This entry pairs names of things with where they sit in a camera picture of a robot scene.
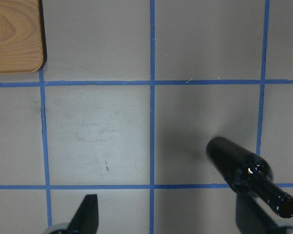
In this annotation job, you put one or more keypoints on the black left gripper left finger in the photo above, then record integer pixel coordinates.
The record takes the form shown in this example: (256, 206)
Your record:
(84, 221)

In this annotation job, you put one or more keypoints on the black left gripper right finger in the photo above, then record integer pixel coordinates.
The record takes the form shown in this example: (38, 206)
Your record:
(250, 218)

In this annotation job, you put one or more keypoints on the dark wine bottle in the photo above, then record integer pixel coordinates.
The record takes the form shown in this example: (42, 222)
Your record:
(247, 173)

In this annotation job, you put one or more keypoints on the wooden tray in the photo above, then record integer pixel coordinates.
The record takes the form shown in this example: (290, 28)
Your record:
(22, 36)

